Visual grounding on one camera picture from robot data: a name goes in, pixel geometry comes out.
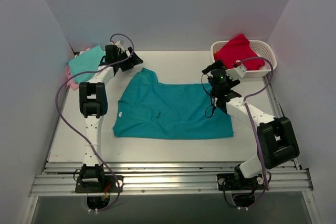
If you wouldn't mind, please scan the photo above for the black thin cable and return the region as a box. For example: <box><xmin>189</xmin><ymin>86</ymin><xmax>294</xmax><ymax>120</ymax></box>
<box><xmin>201</xmin><ymin>74</ymin><xmax>218</xmax><ymax>119</ymax></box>

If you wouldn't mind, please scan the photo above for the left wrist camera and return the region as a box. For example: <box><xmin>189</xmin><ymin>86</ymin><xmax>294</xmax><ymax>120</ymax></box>
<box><xmin>113</xmin><ymin>39</ymin><xmax>125</xmax><ymax>52</ymax></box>

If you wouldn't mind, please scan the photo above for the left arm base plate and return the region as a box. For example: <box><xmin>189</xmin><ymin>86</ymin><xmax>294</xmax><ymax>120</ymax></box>
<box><xmin>75</xmin><ymin>175</ymin><xmax>124</xmax><ymax>194</ymax></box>

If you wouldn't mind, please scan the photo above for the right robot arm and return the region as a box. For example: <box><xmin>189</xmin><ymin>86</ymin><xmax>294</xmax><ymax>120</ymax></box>
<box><xmin>202</xmin><ymin>60</ymin><xmax>300</xmax><ymax>189</ymax></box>

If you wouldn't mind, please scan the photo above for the red t-shirt in basket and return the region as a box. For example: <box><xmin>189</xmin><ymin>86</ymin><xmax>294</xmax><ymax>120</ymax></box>
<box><xmin>214</xmin><ymin>34</ymin><xmax>258</xmax><ymax>69</ymax></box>

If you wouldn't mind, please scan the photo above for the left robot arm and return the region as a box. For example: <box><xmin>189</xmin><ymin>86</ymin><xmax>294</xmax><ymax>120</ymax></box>
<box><xmin>79</xmin><ymin>44</ymin><xmax>143</xmax><ymax>192</ymax></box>

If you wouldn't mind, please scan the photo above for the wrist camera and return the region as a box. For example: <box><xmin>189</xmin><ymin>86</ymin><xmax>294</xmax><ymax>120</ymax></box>
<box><xmin>113</xmin><ymin>39</ymin><xmax>125</xmax><ymax>52</ymax></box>
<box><xmin>226</xmin><ymin>61</ymin><xmax>247</xmax><ymax>81</ymax></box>

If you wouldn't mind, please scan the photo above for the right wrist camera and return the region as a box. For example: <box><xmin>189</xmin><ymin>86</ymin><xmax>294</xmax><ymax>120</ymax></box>
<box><xmin>226</xmin><ymin>61</ymin><xmax>247</xmax><ymax>81</ymax></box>

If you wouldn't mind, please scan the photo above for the teal t-shirt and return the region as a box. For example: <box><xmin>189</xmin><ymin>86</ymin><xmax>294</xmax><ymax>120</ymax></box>
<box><xmin>113</xmin><ymin>68</ymin><xmax>234</xmax><ymax>140</ymax></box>

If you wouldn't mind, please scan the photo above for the white plastic basket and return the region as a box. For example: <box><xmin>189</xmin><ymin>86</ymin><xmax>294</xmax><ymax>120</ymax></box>
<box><xmin>210</xmin><ymin>40</ymin><xmax>277</xmax><ymax>78</ymax></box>

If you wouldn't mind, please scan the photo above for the folded mint green t-shirt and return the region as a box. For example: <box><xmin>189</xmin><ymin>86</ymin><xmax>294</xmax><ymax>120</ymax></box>
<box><xmin>68</xmin><ymin>45</ymin><xmax>105</xmax><ymax>76</ymax></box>

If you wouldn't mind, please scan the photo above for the folded pink t-shirt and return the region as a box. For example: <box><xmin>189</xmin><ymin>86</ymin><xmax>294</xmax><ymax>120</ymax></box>
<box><xmin>66</xmin><ymin>65</ymin><xmax>79</xmax><ymax>90</ymax></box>

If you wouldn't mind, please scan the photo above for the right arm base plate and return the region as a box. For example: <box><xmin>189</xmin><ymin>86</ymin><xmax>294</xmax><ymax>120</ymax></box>
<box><xmin>216</xmin><ymin>173</ymin><xmax>264</xmax><ymax>191</ymax></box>

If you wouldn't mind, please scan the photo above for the aluminium rail frame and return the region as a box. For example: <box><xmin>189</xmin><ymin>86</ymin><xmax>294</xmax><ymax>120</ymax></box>
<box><xmin>28</xmin><ymin>74</ymin><xmax>316</xmax><ymax>198</ymax></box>

